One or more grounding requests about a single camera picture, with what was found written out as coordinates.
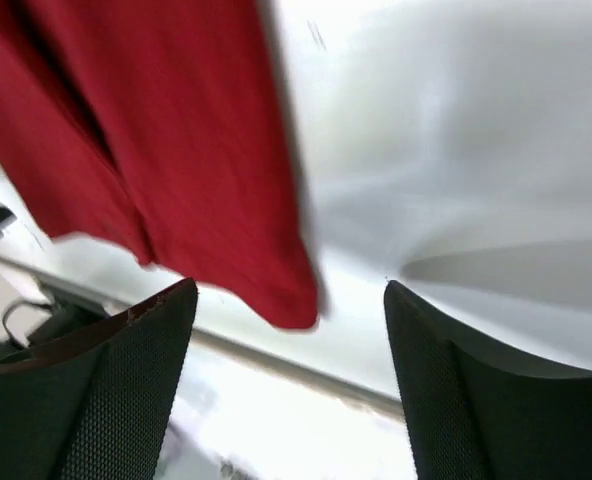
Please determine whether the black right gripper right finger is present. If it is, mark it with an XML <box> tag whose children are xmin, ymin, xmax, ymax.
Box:
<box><xmin>384</xmin><ymin>281</ymin><xmax>592</xmax><ymax>479</ymax></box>

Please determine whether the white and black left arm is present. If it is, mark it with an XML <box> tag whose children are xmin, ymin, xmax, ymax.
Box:
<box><xmin>0</xmin><ymin>205</ymin><xmax>107</xmax><ymax>364</ymax></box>

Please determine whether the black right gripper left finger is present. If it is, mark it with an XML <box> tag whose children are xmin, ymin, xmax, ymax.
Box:
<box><xmin>0</xmin><ymin>279</ymin><xmax>198</xmax><ymax>479</ymax></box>

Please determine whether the dark red t-shirt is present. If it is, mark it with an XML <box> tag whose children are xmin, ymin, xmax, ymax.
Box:
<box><xmin>0</xmin><ymin>1</ymin><xmax>319</xmax><ymax>330</ymax></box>

